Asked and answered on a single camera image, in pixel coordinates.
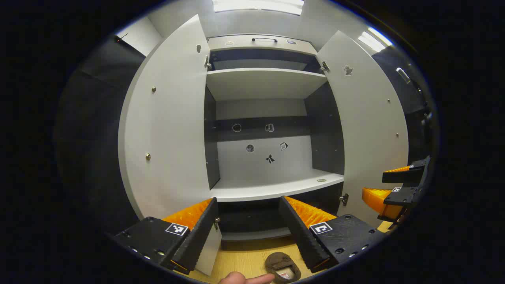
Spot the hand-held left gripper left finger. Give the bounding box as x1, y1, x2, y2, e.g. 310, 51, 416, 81
112, 197, 219, 275

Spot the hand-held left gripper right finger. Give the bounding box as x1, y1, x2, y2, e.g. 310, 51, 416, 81
279, 195, 387, 273

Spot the brown fuzzy shoe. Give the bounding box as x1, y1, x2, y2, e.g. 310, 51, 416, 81
264, 252, 302, 284

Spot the white shoe cabinet door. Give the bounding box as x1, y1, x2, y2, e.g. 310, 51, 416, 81
316, 31, 410, 229
118, 15, 222, 275

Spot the white shoe cabinet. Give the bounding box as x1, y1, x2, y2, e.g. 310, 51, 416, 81
203, 35, 346, 251

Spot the white cabinet shelf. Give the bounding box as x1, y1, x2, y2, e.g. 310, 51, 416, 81
206, 68, 328, 100
210, 169, 344, 202

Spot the ceiling light panel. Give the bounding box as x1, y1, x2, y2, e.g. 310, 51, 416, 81
212, 0, 305, 16
357, 27, 394, 53

